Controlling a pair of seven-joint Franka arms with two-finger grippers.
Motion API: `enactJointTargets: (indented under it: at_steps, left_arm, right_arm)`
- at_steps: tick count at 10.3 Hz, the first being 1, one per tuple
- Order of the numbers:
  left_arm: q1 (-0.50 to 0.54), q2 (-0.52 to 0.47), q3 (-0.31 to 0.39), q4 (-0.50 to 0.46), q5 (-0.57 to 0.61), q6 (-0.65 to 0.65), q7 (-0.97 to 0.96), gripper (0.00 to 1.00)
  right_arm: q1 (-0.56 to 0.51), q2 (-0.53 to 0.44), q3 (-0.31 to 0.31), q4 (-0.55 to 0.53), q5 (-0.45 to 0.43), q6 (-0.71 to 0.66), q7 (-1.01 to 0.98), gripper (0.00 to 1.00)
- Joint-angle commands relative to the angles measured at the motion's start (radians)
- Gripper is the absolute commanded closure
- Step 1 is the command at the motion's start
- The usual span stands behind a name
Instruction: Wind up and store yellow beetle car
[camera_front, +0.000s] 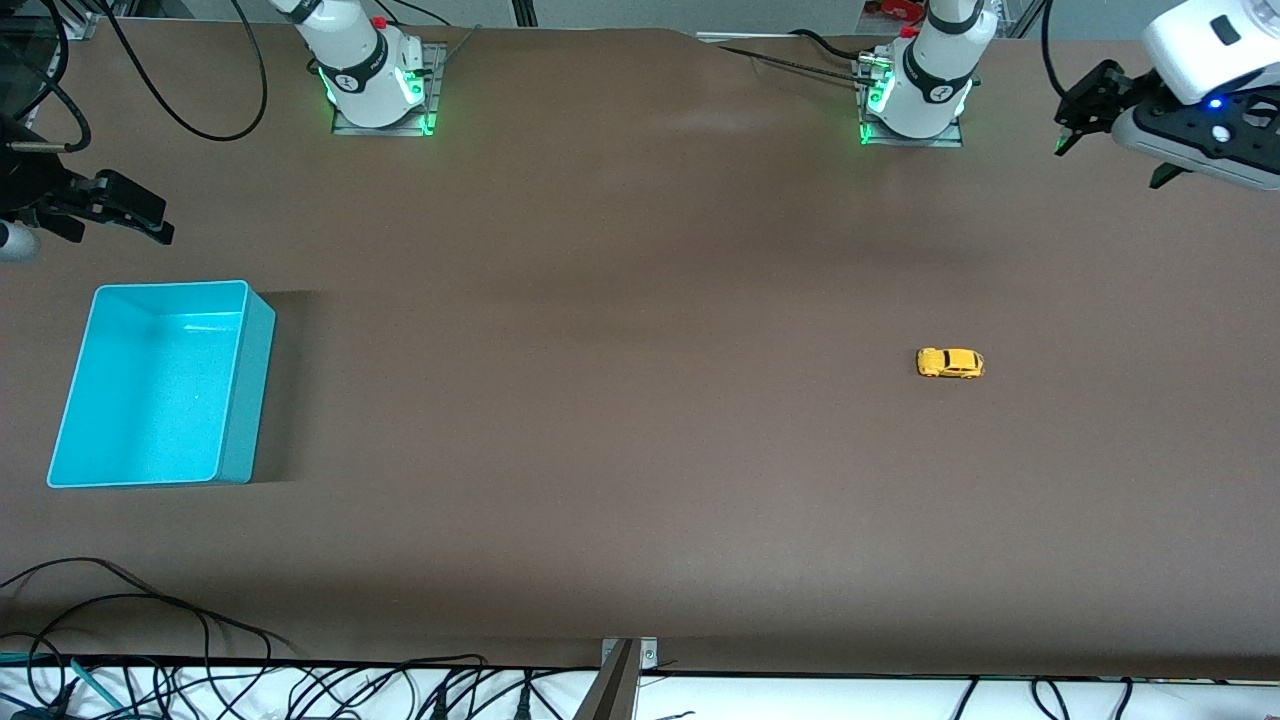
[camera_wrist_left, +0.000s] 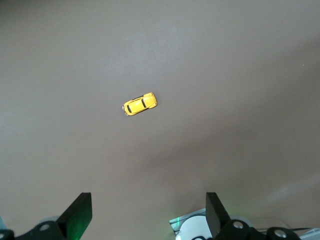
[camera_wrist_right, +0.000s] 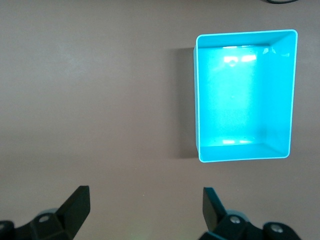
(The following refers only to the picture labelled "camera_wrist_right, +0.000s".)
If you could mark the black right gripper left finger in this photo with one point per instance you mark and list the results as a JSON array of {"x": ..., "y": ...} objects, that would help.
[{"x": 65, "y": 220}]

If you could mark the cyan plastic storage bin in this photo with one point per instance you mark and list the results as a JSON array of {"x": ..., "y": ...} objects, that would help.
[{"x": 240, "y": 100}]

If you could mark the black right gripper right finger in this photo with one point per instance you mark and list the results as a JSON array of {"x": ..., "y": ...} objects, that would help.
[{"x": 225, "y": 227}]

